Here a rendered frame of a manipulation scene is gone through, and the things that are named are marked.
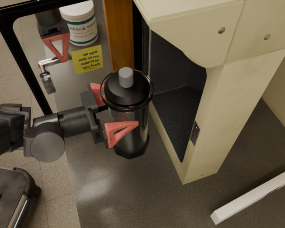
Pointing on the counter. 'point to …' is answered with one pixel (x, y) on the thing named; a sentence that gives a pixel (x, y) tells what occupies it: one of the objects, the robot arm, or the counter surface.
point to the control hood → (194, 26)
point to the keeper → (195, 133)
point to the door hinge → (145, 47)
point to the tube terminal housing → (234, 85)
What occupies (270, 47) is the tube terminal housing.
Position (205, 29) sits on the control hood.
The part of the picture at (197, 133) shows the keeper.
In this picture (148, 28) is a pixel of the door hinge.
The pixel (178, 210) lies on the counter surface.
